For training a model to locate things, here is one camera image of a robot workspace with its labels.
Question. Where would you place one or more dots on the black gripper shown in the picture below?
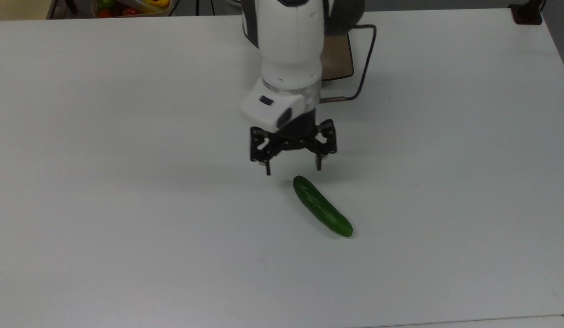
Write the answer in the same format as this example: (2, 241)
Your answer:
(296, 130)

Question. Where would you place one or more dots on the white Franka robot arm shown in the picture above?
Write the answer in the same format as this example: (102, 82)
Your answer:
(288, 45)

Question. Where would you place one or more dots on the green cucumber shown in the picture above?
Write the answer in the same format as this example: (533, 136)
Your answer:
(322, 207)

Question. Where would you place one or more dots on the brown base mounting plate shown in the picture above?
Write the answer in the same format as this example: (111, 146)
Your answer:
(337, 57)

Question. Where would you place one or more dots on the black tripod legs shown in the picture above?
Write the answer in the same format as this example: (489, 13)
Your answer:
(204, 6)

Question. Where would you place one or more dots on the yellow toy fruit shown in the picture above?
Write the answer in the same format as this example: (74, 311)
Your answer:
(157, 3)

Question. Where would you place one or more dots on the red toy tomato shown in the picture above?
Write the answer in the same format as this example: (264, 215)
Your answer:
(104, 13)
(130, 12)

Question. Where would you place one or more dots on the beige box of toy food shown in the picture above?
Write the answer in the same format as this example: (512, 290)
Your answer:
(131, 10)

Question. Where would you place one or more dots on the green toy fruit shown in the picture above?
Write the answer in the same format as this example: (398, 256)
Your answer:
(106, 3)

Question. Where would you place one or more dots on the dark table clamp block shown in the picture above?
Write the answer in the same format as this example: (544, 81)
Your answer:
(526, 13)

